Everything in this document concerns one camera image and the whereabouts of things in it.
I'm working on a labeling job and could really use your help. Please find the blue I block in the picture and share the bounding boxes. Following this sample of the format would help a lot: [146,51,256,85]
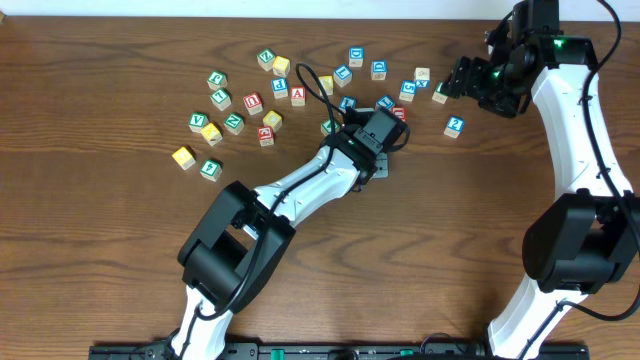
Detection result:
[375,95,395,110]

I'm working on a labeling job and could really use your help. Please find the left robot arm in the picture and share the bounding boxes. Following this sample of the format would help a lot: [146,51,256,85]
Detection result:
[170,133,389,359]

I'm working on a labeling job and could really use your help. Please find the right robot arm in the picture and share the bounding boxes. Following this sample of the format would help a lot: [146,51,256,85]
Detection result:
[437,33,639,359]

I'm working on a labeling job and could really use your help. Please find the green J block right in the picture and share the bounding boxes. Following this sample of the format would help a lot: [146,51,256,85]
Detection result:
[432,82,448,104]

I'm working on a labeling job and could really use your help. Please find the green j block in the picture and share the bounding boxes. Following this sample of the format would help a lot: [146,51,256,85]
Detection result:
[207,71,228,90]
[432,82,448,104]

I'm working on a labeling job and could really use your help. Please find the blue 2 block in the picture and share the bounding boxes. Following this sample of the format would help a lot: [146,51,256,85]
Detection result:
[443,116,465,138]

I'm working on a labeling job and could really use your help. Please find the white X block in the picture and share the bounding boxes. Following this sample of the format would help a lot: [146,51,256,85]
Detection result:
[414,67,430,89]

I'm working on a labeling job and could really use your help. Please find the red U block right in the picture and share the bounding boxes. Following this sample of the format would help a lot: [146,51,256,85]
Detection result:
[391,107,406,121]

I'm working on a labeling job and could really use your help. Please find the red u block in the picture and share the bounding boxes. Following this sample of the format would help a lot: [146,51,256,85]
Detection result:
[243,92,264,116]
[391,107,406,121]

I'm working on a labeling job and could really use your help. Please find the green V block centre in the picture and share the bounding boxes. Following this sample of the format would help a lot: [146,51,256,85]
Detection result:
[321,119,341,136]

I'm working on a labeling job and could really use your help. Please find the green v block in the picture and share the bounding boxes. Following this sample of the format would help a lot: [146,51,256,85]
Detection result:
[188,112,209,133]
[321,119,341,136]

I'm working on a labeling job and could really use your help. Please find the blue 5 block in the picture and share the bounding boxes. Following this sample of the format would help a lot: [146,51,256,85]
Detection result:
[399,80,417,102]

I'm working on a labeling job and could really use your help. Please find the blue L block lower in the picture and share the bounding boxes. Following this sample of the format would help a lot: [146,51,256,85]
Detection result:
[339,96,357,112]

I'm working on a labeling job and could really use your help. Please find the blue D block right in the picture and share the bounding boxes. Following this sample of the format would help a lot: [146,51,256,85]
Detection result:
[371,60,388,81]

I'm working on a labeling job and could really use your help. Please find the blue d block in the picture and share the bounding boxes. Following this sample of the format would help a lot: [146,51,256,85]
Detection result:
[348,47,364,68]
[371,60,388,81]

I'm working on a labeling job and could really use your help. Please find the yellow centre block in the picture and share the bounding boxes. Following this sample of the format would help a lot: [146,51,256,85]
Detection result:
[319,76,334,96]

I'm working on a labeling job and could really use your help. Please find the red A block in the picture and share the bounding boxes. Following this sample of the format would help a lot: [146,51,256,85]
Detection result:
[290,86,306,106]

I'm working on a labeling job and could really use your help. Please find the blue D block top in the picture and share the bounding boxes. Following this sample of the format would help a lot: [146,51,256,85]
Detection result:
[348,47,364,68]

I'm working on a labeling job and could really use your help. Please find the yellow C block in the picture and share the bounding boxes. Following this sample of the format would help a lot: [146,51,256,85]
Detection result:
[263,110,283,133]

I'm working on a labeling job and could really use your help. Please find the red E block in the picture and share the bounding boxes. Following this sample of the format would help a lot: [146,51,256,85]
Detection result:
[258,126,275,147]

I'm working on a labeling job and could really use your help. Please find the blue P block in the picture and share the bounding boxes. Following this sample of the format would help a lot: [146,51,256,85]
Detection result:
[271,77,289,99]

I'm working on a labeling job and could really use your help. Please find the yellow S block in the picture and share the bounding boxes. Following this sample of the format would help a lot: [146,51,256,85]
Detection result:
[272,56,291,78]

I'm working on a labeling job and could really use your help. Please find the red U block left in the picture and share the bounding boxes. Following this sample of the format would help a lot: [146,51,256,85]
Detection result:
[243,92,264,116]

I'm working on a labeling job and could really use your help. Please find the green N block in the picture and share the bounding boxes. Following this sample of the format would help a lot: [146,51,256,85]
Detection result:
[223,113,245,135]

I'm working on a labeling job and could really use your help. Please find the green Z block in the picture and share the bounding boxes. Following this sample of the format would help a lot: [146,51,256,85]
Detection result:
[257,48,276,72]

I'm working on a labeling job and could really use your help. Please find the green 4 block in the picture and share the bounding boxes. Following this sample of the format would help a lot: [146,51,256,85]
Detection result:
[200,160,222,182]

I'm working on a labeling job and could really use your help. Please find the green 7 block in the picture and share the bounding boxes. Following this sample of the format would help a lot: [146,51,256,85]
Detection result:
[210,88,232,111]

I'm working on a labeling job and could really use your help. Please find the yellow K block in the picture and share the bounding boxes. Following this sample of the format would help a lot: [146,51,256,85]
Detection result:
[200,123,223,146]

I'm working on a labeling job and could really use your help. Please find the green J block left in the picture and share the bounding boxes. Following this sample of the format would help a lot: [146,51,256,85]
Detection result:
[207,71,228,90]

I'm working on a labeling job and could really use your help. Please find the green V block left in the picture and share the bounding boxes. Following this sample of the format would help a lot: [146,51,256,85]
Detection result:
[188,112,209,133]

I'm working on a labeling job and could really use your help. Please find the yellow G block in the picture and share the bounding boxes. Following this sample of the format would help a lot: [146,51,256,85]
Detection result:
[172,146,196,170]

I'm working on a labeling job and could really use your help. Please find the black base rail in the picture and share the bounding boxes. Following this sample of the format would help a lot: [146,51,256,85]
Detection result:
[88,340,591,360]

